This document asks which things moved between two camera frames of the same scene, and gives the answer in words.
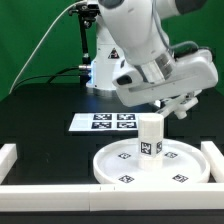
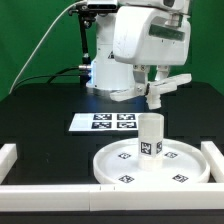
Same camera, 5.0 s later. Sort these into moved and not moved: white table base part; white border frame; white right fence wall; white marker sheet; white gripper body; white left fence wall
Moved: white table base part; white gripper body
Not moved: white right fence wall; white left fence wall; white border frame; white marker sheet
